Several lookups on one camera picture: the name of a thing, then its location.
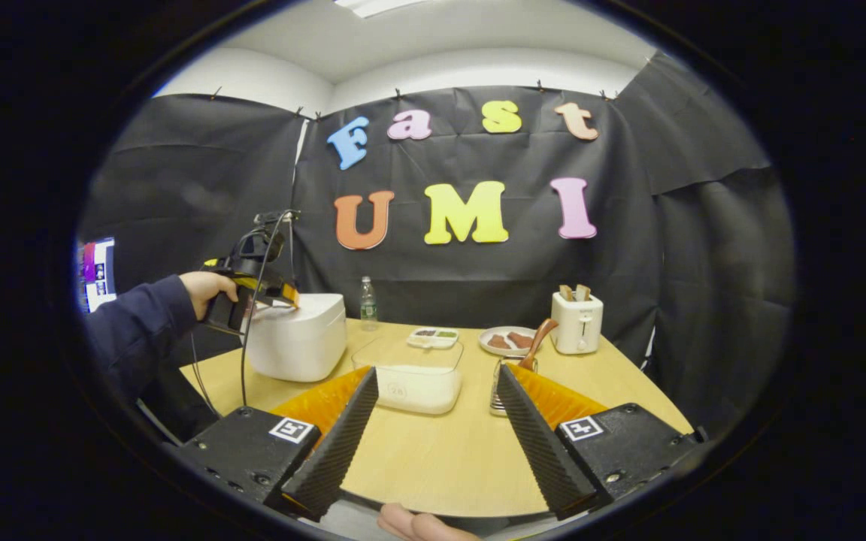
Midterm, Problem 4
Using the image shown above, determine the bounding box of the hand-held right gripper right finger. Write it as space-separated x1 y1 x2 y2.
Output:
496 363 704 521

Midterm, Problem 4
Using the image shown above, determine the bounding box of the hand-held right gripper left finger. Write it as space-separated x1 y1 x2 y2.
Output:
177 367 380 521

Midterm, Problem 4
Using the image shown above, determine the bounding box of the white rice cooker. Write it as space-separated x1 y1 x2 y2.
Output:
245 293 348 382

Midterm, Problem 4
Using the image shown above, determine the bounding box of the brown wooden spoon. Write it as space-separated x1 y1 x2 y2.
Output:
517 319 559 370

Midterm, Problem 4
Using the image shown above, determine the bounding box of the metal wire chopstick holder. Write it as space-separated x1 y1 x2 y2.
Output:
489 356 539 418

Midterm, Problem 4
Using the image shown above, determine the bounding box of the clear box of white rice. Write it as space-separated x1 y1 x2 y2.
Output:
352 336 465 416

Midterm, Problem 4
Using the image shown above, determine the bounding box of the clear plastic water bottle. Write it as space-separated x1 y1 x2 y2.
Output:
359 276 379 331

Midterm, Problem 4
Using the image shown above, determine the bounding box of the white toaster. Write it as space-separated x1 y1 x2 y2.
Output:
551 292 604 355

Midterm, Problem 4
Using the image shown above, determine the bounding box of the computer monitor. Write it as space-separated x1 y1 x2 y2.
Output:
78 237 117 313

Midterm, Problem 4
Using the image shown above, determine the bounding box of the small white divided dish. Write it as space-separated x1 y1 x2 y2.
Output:
407 326 460 350

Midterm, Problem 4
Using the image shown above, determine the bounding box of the white round plate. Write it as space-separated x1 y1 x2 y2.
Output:
478 326 539 357

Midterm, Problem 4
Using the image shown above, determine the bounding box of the black backdrop cloth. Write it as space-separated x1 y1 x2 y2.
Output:
76 53 795 444

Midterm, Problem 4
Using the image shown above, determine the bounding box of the long ceiling light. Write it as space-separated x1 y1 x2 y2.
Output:
334 0 434 19

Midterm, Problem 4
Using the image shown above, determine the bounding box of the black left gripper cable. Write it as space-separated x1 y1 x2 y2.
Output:
191 214 295 410

